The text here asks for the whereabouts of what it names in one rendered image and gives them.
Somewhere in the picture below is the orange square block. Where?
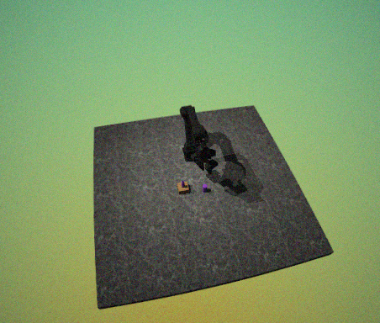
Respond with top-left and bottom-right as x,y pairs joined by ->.
177,182 -> 189,194

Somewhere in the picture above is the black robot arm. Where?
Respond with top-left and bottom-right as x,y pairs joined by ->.
180,106 -> 216,162

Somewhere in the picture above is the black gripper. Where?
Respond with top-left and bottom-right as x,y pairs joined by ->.
191,152 -> 218,175

